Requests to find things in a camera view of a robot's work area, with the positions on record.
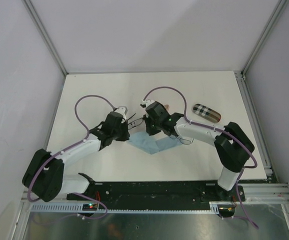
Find controller board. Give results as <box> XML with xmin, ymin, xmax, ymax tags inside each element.
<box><xmin>218</xmin><ymin>205</ymin><xmax>236</xmax><ymax>218</ymax></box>
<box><xmin>82</xmin><ymin>203</ymin><xmax>99</xmax><ymax>211</ymax></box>

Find blue cleaning cloth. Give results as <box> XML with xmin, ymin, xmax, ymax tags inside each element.
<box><xmin>128</xmin><ymin>131</ymin><xmax>182</xmax><ymax>155</ymax></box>

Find black frame glasses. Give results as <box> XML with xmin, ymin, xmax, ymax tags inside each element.
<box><xmin>127</xmin><ymin>113</ymin><xmax>144</xmax><ymax>131</ymax></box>

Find pink glasses case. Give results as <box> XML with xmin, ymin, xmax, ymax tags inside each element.
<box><xmin>164</xmin><ymin>104</ymin><xmax>170</xmax><ymax>111</ymax></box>

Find right aluminium frame post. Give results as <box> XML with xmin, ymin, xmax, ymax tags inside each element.
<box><xmin>240</xmin><ymin>0</ymin><xmax>289</xmax><ymax>76</ymax></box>

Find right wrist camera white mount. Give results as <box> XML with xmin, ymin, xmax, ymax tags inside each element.
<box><xmin>140</xmin><ymin>99</ymin><xmax>156</xmax><ymax>109</ymax></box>

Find aluminium frame post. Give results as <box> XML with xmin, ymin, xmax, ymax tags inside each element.
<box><xmin>21</xmin><ymin>0</ymin><xmax>68</xmax><ymax>76</ymax></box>
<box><xmin>240</xmin><ymin>0</ymin><xmax>289</xmax><ymax>76</ymax></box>

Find right controller board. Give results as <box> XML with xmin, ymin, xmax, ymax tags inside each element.
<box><xmin>218</xmin><ymin>205</ymin><xmax>236</xmax><ymax>218</ymax></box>

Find grey slotted cable duct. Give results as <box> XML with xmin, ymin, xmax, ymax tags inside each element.
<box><xmin>29</xmin><ymin>202</ymin><xmax>219</xmax><ymax>214</ymax></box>

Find left aluminium frame post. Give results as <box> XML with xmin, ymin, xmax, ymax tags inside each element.
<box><xmin>21</xmin><ymin>0</ymin><xmax>68</xmax><ymax>76</ymax></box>

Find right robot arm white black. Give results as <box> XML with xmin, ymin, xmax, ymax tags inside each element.
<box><xmin>140</xmin><ymin>100</ymin><xmax>255</xmax><ymax>201</ymax></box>

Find plaid glasses case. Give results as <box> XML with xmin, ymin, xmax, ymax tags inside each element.
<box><xmin>192</xmin><ymin>103</ymin><xmax>222</xmax><ymax>123</ymax></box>

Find thin wire frame glasses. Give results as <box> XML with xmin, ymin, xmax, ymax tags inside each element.
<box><xmin>169</xmin><ymin>135</ymin><xmax>194</xmax><ymax>147</ymax></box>

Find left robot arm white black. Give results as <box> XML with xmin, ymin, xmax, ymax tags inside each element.
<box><xmin>22</xmin><ymin>106</ymin><xmax>130</xmax><ymax>202</ymax></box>

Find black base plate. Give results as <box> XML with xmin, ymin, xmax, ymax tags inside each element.
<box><xmin>66</xmin><ymin>180</ymin><xmax>245</xmax><ymax>211</ymax></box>

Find left controller board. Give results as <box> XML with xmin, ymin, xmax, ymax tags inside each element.
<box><xmin>82</xmin><ymin>203</ymin><xmax>99</xmax><ymax>211</ymax></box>

